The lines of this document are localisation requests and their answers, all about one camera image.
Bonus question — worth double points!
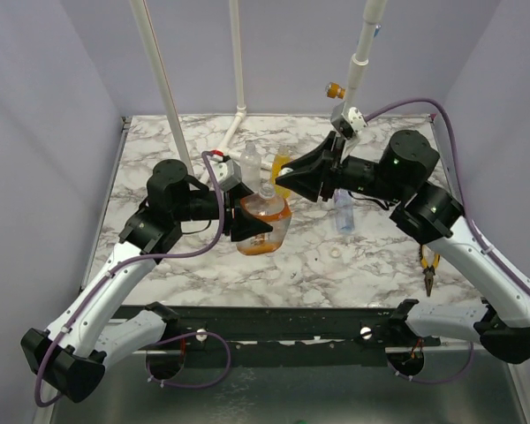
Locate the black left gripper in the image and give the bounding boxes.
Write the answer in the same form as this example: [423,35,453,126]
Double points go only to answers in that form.
[173,181,274,240]

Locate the orange label squat bottle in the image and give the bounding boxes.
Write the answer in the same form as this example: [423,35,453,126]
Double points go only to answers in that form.
[236,182,292,256]

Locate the yellow pomelo drink bottle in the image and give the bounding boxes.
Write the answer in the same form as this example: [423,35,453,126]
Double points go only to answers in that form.
[270,147,292,200]

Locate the clear plastic bottle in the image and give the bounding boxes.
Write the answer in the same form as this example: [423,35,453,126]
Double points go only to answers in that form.
[239,141,261,192]

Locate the small blue-label water bottle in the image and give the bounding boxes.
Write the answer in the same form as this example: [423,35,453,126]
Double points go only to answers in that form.
[334,189,355,235]

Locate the white green-print bottle cap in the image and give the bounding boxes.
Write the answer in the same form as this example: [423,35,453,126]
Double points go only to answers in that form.
[278,168,292,177]

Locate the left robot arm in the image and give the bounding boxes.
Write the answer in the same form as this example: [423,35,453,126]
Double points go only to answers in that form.
[20,151,272,407]

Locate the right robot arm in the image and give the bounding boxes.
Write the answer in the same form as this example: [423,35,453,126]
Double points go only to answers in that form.
[276,130,530,364]

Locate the orange knob on pipe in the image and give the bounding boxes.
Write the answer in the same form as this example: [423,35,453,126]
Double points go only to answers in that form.
[325,82,345,99]

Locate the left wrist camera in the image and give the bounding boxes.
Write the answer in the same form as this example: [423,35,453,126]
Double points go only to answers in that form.
[212,155,242,192]

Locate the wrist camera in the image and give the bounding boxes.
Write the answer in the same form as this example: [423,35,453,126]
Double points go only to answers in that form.
[330,102,367,163]
[212,155,242,192]

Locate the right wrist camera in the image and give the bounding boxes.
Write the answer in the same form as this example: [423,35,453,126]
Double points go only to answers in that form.
[330,102,367,163]

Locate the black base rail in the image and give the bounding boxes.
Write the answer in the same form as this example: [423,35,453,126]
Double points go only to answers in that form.
[70,301,469,367]

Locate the yellow handled pliers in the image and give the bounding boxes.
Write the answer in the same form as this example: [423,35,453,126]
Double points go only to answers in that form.
[418,245,441,297]

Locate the white PVC pipe frame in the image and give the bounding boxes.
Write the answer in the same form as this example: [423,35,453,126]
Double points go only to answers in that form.
[127,0,389,178]

